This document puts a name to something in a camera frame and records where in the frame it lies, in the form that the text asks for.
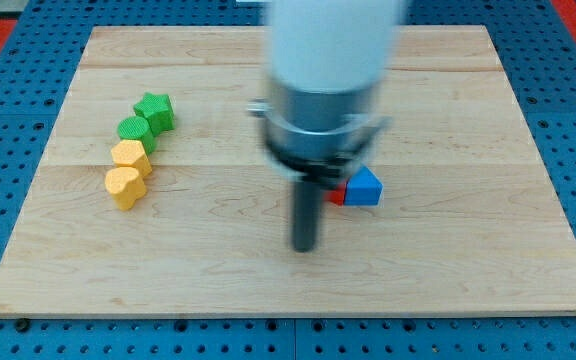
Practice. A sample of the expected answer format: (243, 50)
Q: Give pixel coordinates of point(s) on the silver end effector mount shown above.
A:
(317, 137)

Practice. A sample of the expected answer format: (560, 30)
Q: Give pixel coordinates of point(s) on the red star block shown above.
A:
(337, 195)

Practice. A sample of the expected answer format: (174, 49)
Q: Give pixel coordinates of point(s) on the yellow pentagon block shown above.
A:
(131, 153)

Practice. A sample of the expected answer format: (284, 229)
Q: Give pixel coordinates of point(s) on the yellow heart block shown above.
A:
(125, 185)

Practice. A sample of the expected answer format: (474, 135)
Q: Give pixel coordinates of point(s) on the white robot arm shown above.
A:
(325, 61)

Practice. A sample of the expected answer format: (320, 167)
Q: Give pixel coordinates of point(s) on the wooden board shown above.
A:
(468, 224)

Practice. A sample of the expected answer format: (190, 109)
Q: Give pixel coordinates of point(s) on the green cylinder block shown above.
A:
(137, 128)

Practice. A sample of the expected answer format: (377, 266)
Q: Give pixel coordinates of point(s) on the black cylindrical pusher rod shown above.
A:
(307, 202)

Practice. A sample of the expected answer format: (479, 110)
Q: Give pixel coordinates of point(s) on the green star block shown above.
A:
(157, 110)

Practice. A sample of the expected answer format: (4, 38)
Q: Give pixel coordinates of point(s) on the blue triangle block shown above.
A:
(363, 189)

